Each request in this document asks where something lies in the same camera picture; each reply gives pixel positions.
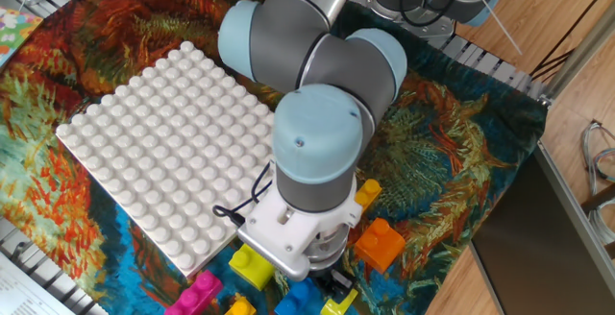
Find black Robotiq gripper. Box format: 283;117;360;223
310;265;357;304

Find dark blue four-stud block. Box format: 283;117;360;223
274;279;328;315

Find small lime block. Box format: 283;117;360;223
320;288;359;315

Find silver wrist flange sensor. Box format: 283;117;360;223
237;228;350;282

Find orange two-stud block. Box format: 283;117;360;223
353;217;406;276

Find white wrist adapter block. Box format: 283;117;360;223
237;187;364;268

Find large lime two-stud block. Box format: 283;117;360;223
228;243;276;292

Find small yellow four-stud block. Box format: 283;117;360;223
354;178;383;213

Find large yellow four-stud block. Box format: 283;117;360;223
224;295;258;315

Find magenta three-stud block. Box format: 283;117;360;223
164;270;225;315

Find sunflower painting patterned cloth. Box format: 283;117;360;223
0;0;549;315

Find dark grey panel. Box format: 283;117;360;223
468;149;615;315

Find white studded baseplate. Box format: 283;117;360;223
55;40;278;279

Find aluminium bar beside panel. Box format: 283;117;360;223
535;139;615;278

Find white zip tie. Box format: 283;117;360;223
478;0;524;57

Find printed white paper sheet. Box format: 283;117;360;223
0;250;78;315

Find floral patterned sheet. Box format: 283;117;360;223
0;6;44;69

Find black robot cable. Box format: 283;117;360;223
211;0;477;228

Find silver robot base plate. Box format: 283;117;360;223
348;0;457;37

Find grey cable bundle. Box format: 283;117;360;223
579;120;615;247

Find aluminium frame post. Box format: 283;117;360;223
537;0;615;108

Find black floor cables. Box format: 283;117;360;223
530;0;615;81

